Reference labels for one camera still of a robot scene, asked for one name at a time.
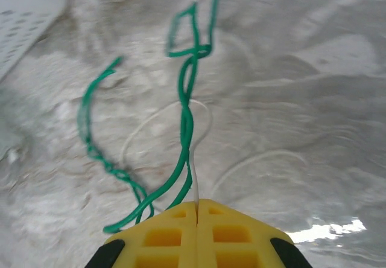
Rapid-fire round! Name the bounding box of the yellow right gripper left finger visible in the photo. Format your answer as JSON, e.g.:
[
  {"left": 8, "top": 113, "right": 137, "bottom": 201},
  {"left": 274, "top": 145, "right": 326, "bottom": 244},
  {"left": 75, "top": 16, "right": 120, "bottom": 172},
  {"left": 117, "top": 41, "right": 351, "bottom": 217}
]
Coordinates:
[{"left": 86, "top": 201, "right": 198, "bottom": 268}]

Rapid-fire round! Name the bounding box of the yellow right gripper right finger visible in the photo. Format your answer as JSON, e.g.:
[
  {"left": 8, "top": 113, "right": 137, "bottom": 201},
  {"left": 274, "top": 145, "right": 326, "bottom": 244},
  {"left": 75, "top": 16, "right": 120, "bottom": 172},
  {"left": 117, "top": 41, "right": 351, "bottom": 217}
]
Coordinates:
[{"left": 197, "top": 199, "right": 313, "bottom": 268}]

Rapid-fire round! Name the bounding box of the thin white cable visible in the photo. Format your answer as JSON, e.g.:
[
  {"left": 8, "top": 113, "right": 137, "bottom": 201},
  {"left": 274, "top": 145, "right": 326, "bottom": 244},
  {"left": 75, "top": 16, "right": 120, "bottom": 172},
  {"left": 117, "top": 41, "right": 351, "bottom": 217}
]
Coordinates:
[{"left": 122, "top": 99, "right": 305, "bottom": 223}]

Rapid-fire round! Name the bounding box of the thin green cable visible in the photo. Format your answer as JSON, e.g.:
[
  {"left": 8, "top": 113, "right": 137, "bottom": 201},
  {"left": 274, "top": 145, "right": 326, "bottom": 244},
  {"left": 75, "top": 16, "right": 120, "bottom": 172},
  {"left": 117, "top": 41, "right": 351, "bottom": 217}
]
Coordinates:
[{"left": 77, "top": 0, "right": 226, "bottom": 234}]

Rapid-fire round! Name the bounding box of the white perforated plastic basket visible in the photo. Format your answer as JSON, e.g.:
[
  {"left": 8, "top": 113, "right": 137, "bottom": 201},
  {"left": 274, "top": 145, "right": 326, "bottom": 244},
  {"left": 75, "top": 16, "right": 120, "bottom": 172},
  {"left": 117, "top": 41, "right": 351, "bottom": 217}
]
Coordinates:
[{"left": 0, "top": 0, "right": 68, "bottom": 80}]

